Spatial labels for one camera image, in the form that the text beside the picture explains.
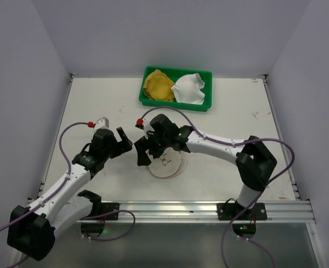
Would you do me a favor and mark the yellow bra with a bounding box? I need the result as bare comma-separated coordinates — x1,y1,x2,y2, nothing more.
143,69,175,102

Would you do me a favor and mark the white bra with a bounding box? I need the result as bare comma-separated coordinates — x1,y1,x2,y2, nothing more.
171,73,205,105

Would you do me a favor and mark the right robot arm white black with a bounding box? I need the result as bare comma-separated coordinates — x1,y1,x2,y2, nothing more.
134,114,277,209

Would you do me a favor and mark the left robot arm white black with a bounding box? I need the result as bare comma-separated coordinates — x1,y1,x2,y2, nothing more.
7,127,133,261

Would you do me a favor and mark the green plastic tray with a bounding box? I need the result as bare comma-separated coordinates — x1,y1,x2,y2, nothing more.
138,66,213,112

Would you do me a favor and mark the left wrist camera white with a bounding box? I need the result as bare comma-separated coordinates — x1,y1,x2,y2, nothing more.
94,117,109,131

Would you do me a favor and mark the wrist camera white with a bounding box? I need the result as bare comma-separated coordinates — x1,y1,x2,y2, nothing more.
94,117,109,131
136,118,154,138

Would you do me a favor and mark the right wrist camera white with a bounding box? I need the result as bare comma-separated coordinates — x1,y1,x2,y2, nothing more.
136,118,154,138

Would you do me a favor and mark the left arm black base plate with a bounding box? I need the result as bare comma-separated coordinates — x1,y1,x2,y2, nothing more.
89,202,120,221

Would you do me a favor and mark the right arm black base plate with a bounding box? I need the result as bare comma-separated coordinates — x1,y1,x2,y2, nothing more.
216,202,267,221

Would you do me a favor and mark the aluminium rail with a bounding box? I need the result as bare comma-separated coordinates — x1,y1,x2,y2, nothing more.
25,198,315,223

